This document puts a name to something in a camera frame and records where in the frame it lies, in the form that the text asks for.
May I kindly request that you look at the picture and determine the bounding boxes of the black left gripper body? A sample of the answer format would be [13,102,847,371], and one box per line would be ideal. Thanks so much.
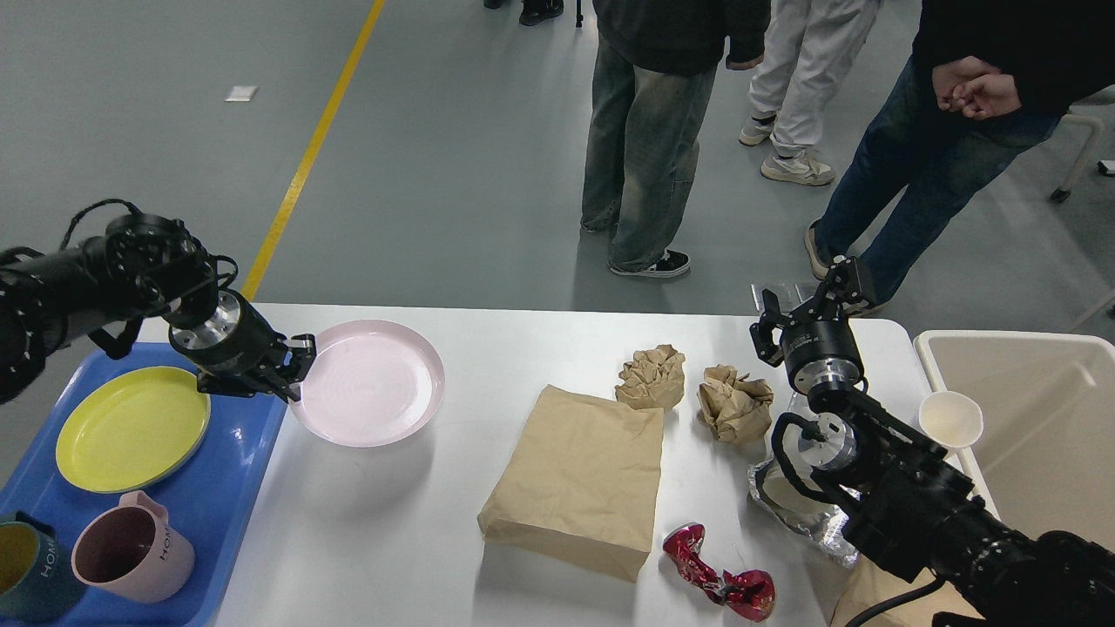
[169,290,288,384]

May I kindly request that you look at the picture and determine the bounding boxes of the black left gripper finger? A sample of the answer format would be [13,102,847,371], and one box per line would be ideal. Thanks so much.
[277,334,317,388]
[198,370,301,402]

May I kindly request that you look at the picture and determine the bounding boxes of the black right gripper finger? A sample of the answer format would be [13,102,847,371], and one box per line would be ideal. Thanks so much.
[793,255,878,327]
[749,288,789,367]

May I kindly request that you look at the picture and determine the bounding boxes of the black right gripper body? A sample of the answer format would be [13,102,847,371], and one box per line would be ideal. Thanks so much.
[781,320,864,393]

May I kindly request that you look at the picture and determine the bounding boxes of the pink plate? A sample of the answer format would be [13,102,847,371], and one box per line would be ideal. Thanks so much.
[291,319,445,448]

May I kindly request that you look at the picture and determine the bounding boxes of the pink mug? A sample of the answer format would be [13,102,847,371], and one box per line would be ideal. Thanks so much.
[71,489,195,602]

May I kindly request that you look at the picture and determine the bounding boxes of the teal mug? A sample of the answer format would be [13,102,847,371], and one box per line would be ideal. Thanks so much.
[1,509,87,624]

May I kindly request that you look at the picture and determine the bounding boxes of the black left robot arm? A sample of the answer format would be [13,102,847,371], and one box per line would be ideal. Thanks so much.
[1,203,317,402]

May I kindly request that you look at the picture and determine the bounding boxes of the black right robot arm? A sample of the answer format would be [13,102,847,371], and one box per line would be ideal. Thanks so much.
[750,257,1114,626]

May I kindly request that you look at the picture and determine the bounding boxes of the metal floor plates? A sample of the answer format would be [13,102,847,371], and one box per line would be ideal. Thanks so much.
[752,282,824,314]

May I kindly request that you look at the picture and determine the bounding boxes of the crumpled brown paper ball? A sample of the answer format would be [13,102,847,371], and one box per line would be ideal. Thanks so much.
[615,345,686,409]
[699,365,775,446]

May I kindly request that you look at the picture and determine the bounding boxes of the yellow plate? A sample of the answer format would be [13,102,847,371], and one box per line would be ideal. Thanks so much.
[55,366,212,495]

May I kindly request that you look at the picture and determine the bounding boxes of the white paper cup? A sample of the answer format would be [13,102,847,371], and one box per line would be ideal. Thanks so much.
[917,390,985,451]

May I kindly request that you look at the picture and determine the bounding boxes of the aluminium foil tray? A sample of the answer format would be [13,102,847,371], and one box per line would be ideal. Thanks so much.
[748,454,859,569]

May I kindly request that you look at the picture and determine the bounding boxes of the flat brown paper bag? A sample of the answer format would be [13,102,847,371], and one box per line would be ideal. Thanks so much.
[477,386,665,581]

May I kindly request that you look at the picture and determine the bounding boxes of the brown paper bag corner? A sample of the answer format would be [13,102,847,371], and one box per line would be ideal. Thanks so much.
[828,556,980,626]

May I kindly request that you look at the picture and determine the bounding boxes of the crumpled red foil wrapper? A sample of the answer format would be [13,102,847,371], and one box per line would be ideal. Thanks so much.
[662,522,776,623]

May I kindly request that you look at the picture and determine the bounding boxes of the white paper scrap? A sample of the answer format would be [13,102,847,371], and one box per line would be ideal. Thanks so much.
[226,84,259,103]

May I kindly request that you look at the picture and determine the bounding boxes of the person in white trousers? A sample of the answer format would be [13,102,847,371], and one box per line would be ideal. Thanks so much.
[738,1,882,186]

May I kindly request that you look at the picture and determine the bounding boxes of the beige plastic bin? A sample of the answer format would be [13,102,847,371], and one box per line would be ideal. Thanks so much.
[915,330,1114,549]

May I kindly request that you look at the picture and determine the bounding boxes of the person in blue jeans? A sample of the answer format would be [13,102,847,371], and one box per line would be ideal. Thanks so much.
[804,1,1114,316]

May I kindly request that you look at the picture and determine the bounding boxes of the white office chair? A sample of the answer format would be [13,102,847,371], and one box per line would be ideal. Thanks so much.
[1049,86,1114,204]

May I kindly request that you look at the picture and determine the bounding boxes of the person in faded jeans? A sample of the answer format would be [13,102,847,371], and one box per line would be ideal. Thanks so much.
[580,1,770,279]

